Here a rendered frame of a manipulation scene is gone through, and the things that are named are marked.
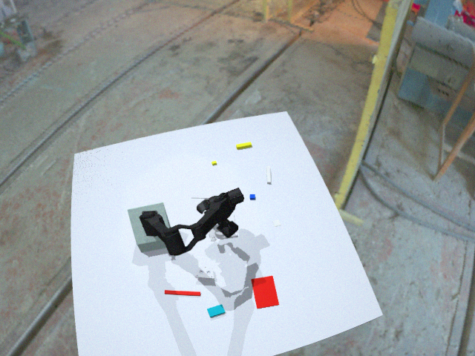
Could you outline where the red flat bar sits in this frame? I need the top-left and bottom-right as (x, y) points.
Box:
(164, 290), (200, 296)

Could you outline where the yellow rectangular bar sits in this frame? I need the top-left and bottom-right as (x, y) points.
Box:
(236, 142), (252, 150)

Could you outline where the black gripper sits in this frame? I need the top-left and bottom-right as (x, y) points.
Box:
(197, 200), (238, 237)

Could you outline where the teal rectangular block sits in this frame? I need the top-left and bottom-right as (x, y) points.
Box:
(207, 304), (226, 317)

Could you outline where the red rectangular plate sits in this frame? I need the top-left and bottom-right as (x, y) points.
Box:
(251, 276), (279, 309)

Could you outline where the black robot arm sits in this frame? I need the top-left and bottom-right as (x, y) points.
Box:
(139, 188), (244, 256)

